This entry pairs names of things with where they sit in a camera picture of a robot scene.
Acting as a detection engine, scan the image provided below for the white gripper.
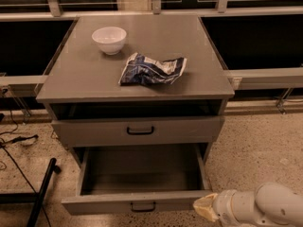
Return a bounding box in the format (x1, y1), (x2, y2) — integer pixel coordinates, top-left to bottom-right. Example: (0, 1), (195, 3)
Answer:
(193, 189), (262, 226)

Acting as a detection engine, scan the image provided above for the grey drawer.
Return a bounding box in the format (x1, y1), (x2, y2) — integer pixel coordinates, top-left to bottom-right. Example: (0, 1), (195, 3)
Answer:
(62, 143), (211, 215)
(52, 116), (224, 148)

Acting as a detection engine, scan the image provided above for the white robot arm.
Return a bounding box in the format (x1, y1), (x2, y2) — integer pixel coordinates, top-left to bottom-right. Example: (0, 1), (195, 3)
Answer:
(193, 183), (303, 227)

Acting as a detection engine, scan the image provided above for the grey top drawer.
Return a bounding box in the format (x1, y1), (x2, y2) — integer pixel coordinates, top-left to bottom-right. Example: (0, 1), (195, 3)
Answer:
(52, 116), (224, 148)

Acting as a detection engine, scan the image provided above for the grey drawer cabinet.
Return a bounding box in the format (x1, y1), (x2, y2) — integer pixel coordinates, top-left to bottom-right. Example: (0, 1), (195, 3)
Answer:
(37, 15), (234, 162)

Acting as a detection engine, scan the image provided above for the crumpled blue white chip bag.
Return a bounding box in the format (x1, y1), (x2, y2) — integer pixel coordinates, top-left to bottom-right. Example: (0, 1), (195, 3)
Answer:
(118, 53), (187, 85)

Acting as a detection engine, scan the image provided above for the black metal stand leg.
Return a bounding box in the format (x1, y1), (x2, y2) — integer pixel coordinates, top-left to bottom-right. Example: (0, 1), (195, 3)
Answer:
(0, 158), (61, 227)

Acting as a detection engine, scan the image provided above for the white ceramic bowl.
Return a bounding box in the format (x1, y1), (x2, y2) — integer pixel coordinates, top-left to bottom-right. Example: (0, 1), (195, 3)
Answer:
(92, 26), (127, 55)

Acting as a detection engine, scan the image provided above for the black floor cable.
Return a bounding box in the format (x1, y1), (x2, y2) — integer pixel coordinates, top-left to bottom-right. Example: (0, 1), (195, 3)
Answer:
(0, 109), (52, 227)

